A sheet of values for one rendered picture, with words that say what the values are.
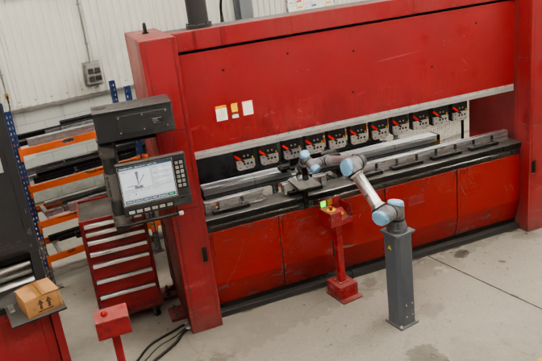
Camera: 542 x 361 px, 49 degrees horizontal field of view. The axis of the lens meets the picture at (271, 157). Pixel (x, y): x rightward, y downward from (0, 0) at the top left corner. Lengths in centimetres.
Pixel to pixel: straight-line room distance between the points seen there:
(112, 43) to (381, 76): 439
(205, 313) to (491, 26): 340
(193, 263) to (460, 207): 250
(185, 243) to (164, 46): 147
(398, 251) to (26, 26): 552
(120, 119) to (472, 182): 325
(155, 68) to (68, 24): 414
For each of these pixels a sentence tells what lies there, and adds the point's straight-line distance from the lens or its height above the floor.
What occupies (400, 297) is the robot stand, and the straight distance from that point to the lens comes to 460.
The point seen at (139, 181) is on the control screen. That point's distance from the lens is 395.
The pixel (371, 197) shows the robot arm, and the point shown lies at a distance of 423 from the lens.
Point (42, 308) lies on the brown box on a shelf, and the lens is 368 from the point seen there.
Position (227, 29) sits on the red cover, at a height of 227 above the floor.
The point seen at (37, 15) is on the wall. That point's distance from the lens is 814.
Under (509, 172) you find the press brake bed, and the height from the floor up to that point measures 60.
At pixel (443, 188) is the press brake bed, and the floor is 62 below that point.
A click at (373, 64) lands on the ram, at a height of 182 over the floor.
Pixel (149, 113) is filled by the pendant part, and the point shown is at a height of 189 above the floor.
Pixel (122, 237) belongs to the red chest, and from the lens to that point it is 485.
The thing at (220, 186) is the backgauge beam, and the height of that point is 98.
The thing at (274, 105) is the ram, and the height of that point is 164.
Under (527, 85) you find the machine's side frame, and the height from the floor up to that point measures 141.
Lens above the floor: 273
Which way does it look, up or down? 18 degrees down
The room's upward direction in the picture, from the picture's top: 7 degrees counter-clockwise
